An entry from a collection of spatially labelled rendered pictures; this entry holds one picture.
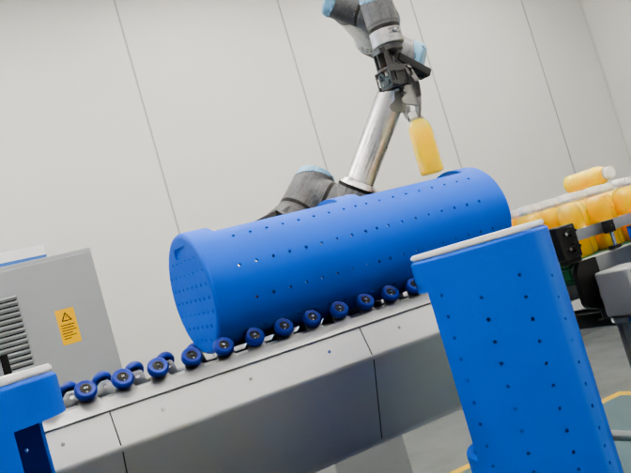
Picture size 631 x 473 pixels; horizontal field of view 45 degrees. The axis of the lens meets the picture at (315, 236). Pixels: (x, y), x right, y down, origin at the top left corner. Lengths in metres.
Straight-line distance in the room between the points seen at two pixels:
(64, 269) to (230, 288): 1.73
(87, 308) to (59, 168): 1.58
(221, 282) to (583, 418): 0.77
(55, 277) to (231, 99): 2.26
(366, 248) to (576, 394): 0.60
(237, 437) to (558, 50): 5.76
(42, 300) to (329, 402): 1.78
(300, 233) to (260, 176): 3.31
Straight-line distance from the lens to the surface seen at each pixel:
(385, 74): 2.13
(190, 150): 4.93
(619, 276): 2.06
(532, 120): 6.54
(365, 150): 2.83
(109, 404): 1.59
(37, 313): 3.27
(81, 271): 3.31
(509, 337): 1.46
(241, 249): 1.68
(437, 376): 1.93
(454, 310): 1.47
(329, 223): 1.79
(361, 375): 1.78
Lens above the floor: 1.05
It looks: 3 degrees up
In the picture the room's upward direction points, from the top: 16 degrees counter-clockwise
